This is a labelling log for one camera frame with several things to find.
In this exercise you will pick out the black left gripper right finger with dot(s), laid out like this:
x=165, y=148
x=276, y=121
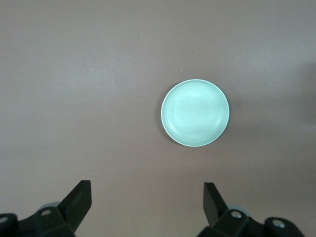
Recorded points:
x=214, y=209

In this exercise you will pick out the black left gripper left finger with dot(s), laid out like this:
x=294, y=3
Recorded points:
x=76, y=209

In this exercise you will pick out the pale green round plate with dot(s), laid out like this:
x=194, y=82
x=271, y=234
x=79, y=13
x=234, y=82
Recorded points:
x=195, y=113

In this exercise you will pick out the brown table cloth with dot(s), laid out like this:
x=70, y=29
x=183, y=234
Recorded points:
x=74, y=74

